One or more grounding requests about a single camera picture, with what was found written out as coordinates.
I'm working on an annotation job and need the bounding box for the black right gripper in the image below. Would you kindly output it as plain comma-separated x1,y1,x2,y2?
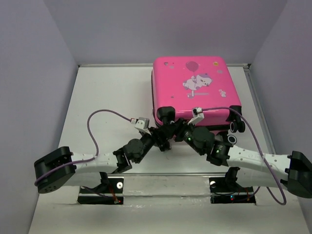
158,117,205,156

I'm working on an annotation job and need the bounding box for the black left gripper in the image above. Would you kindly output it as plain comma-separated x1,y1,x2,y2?
134,127,166,164

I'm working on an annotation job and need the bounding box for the pink suitcase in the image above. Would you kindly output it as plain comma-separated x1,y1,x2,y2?
151,56,246,144

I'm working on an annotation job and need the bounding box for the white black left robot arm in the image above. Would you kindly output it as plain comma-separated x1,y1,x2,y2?
34,125,174,194

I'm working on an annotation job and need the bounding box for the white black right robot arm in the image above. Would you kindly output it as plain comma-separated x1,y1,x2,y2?
175,121,312,198

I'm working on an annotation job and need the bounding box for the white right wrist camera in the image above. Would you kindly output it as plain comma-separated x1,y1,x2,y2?
188,107,205,125

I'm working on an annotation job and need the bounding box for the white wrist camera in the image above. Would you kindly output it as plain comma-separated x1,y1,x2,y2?
131,117,151,135
188,107,205,125

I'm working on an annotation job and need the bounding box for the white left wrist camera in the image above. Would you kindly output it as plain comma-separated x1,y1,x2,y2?
131,117,151,135

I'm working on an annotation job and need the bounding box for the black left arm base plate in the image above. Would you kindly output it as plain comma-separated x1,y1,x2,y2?
77,176,124,205

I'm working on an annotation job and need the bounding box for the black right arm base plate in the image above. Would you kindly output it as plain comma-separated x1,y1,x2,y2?
209,177,256,204

